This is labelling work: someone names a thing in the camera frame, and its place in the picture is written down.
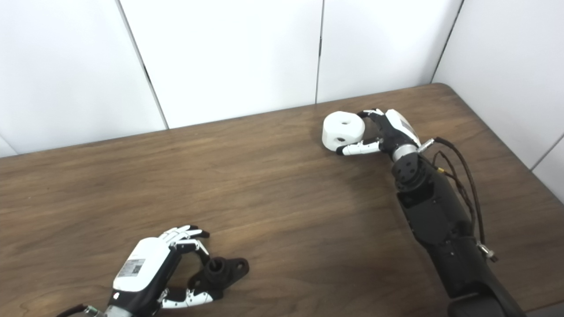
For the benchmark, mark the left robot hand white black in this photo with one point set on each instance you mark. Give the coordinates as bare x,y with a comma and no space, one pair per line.
143,268

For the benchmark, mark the black flanged holder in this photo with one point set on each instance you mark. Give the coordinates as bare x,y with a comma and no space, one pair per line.
220,270

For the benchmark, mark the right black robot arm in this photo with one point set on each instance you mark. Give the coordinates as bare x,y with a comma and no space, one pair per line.
440,220

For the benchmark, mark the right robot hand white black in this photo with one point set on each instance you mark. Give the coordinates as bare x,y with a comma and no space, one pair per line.
392,130

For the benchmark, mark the round white piece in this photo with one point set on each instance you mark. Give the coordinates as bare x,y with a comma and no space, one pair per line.
343,130

